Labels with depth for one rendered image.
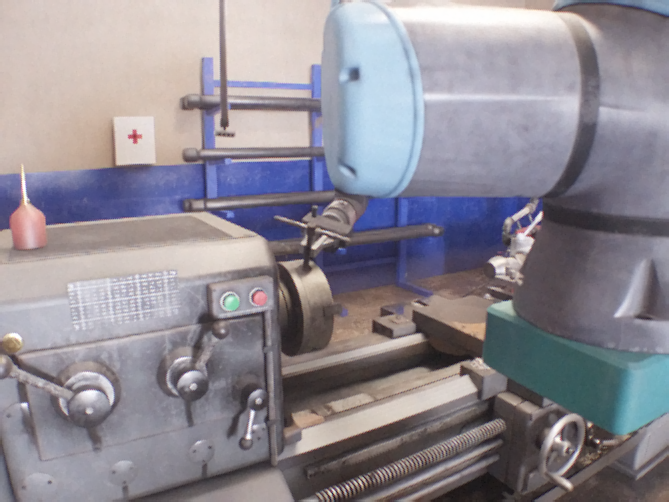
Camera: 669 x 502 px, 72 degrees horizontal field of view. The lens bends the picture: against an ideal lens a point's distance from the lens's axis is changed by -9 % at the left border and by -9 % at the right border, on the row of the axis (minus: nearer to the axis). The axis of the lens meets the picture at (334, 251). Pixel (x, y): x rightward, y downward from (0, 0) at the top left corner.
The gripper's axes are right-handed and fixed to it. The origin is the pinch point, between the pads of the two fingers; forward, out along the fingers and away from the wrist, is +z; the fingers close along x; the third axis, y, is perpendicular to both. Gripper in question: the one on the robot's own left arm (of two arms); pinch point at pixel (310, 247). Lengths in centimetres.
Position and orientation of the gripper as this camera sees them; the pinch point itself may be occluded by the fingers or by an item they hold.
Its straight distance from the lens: 126.7
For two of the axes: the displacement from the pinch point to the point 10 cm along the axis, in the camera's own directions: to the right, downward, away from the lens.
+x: 9.2, 3.2, -2.5
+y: 1.5, -8.4, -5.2
